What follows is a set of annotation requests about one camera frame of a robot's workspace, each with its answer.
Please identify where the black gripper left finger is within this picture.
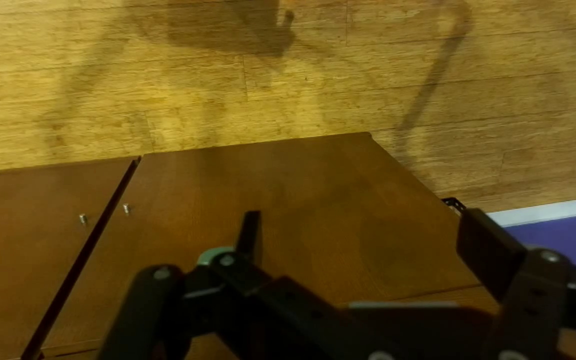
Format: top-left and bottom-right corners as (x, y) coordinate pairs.
(197, 211), (262, 280)

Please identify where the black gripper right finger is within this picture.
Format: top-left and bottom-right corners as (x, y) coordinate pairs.
(455, 208), (525, 301)

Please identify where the right cabinet door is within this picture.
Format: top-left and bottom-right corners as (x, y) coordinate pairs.
(43, 134), (476, 356)

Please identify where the cabinet door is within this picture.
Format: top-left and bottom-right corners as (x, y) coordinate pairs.
(0, 160), (129, 360)
(43, 134), (476, 356)

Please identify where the brown wooden cabinet unit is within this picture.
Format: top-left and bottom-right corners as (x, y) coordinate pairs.
(0, 130), (576, 360)

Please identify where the left cabinet door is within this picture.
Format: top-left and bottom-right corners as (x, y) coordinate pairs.
(0, 160), (129, 360)

